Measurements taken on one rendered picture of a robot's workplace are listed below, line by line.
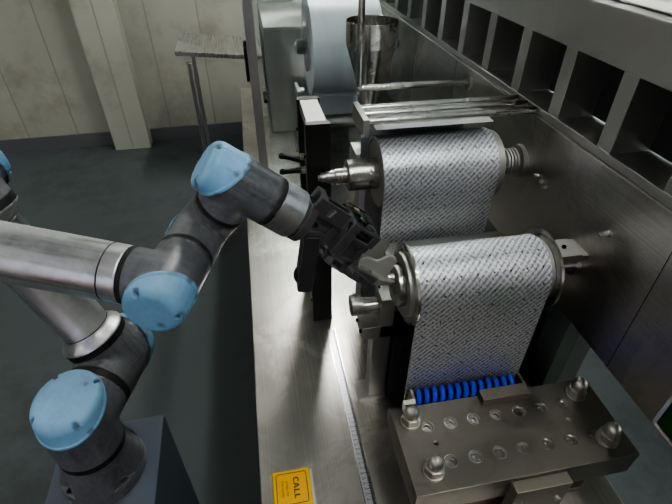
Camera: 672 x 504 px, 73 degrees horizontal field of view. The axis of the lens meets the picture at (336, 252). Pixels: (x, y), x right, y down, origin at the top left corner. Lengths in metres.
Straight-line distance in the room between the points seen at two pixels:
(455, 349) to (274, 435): 0.42
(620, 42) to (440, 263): 0.43
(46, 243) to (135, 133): 3.90
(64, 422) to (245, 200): 0.48
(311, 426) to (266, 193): 0.58
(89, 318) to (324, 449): 0.52
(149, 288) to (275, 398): 0.59
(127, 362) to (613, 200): 0.90
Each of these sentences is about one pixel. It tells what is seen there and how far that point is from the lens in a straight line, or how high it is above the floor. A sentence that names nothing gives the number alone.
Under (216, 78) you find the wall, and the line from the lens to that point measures 4.43.
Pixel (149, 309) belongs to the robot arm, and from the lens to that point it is 0.57.
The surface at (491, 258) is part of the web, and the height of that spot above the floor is 1.31.
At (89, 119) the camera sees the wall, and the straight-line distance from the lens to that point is 4.71.
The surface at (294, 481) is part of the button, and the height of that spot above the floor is 0.92.
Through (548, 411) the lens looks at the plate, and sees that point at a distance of 0.98.
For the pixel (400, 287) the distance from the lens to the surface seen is 0.77.
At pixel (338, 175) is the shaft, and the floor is 1.34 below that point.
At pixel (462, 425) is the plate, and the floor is 1.03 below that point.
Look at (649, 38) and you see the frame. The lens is 0.83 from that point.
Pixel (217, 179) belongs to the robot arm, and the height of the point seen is 1.50.
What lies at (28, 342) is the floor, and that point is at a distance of 2.83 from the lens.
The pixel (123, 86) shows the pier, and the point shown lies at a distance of 4.38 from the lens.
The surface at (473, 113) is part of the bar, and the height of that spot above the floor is 1.45.
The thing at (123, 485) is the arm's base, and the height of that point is 0.92.
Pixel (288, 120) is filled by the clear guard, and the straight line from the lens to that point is 1.66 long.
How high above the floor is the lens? 1.78
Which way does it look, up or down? 38 degrees down
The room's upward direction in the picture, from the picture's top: straight up
